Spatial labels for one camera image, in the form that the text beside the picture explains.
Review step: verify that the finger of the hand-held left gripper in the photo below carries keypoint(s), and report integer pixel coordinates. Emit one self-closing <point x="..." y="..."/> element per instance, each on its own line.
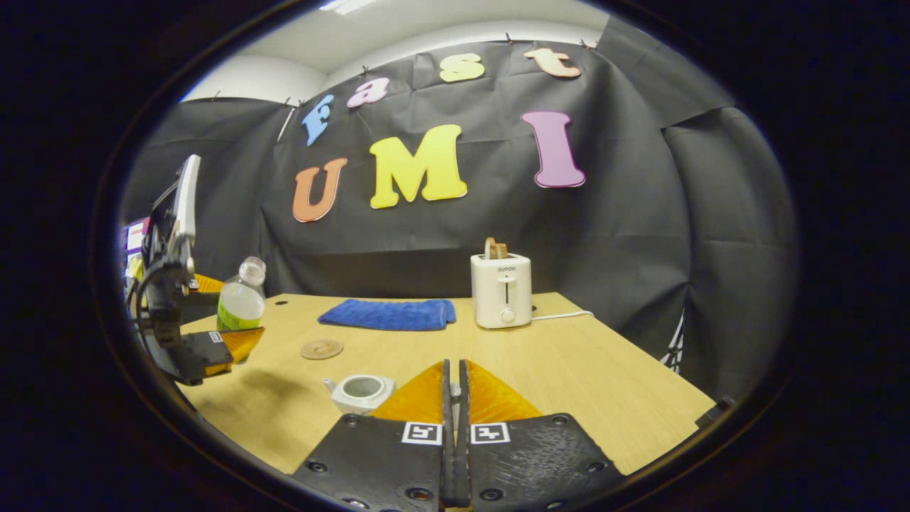
<point x="206" y="286"/>
<point x="206" y="355"/>

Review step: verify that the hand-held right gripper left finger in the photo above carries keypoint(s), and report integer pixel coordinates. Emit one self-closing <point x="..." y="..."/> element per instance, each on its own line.
<point x="377" y="462"/>

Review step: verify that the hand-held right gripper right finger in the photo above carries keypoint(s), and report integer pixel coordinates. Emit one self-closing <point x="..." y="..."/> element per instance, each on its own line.
<point x="540" y="462"/>

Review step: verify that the green label water bottle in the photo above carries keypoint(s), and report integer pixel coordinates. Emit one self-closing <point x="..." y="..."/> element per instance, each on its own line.
<point x="240" y="302"/>

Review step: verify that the white teacup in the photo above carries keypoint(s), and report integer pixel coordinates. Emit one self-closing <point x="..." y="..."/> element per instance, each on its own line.
<point x="359" y="395"/>

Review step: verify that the round wooden coaster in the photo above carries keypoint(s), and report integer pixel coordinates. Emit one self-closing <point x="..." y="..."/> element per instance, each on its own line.
<point x="321" y="349"/>

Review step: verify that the computer monitor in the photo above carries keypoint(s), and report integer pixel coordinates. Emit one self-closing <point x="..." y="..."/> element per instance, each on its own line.
<point x="135" y="238"/>

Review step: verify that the blue towel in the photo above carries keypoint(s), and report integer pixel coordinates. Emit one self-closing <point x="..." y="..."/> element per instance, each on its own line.
<point x="387" y="315"/>

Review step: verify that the white toaster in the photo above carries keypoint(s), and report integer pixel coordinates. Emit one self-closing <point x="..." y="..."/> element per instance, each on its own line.
<point x="501" y="291"/>

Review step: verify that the white metal stand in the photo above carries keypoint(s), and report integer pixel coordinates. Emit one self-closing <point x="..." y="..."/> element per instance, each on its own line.
<point x="679" y="341"/>

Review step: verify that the bread slice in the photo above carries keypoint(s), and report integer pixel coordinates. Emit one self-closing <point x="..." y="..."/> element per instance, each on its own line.
<point x="495" y="249"/>

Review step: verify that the black backdrop cloth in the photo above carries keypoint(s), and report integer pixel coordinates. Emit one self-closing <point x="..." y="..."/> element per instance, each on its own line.
<point x="625" y="235"/>

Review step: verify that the row of cloth clips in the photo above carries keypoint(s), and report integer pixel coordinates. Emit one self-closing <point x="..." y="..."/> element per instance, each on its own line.
<point x="508" y="37"/>

